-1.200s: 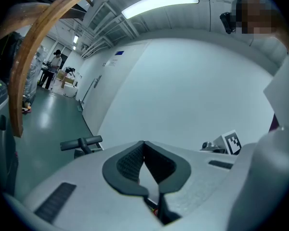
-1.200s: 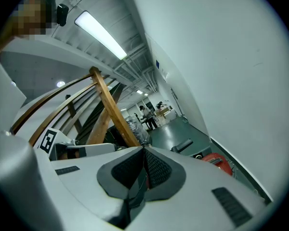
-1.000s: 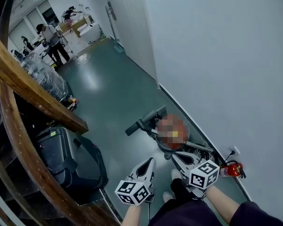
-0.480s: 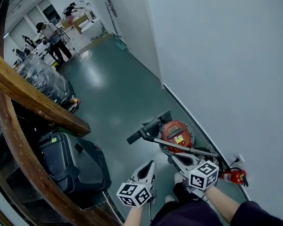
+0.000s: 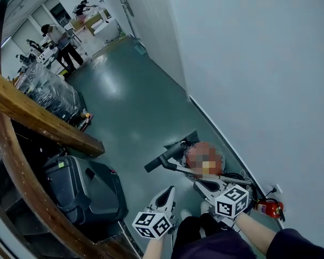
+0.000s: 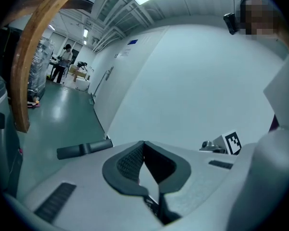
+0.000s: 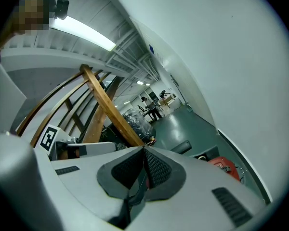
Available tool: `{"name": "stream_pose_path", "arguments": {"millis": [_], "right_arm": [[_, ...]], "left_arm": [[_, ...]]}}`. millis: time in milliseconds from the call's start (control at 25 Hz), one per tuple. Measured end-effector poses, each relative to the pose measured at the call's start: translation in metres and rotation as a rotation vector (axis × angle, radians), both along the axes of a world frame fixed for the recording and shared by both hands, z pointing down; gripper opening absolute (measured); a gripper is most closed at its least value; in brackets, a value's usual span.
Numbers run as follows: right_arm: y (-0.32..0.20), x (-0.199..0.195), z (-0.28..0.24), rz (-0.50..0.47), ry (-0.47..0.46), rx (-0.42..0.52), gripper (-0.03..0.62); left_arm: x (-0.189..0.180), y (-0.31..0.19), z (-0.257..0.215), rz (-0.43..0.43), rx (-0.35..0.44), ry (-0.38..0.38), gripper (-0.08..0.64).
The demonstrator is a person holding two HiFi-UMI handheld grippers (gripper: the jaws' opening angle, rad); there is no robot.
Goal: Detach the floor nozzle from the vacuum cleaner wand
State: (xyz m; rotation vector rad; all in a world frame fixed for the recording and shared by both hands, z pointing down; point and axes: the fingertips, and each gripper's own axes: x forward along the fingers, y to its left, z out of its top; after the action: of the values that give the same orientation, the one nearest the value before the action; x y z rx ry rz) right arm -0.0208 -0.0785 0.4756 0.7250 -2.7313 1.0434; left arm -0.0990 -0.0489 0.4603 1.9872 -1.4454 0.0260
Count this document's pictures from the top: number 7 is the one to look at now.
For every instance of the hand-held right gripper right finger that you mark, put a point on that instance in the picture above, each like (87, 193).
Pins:
(197, 201)

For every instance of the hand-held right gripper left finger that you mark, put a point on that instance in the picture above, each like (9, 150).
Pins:
(86, 177)

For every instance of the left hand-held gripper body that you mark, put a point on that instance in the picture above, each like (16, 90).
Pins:
(96, 148)

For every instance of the red vacuum cleaner canister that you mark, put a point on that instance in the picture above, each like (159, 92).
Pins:
(225, 167)

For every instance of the plastic-wrapped pallet of black goods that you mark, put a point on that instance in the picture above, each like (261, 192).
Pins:
(137, 123)

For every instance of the black box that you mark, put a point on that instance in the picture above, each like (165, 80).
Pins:
(208, 153)

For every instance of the black flat case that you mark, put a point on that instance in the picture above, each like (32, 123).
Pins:
(181, 147)

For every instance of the small ceiling light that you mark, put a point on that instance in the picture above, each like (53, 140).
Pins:
(140, 82)

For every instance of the person's white shirt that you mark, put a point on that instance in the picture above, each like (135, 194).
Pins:
(4, 93)

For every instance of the long ceiling light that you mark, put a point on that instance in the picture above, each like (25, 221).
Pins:
(84, 31)

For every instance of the person's head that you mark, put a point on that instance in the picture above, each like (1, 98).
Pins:
(31, 16)

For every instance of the wooden ladder frame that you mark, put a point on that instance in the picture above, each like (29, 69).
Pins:
(103, 100)

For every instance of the blue wall sign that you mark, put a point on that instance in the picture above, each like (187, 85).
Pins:
(151, 49)

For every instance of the black head-mounted camera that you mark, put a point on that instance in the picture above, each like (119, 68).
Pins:
(61, 7)

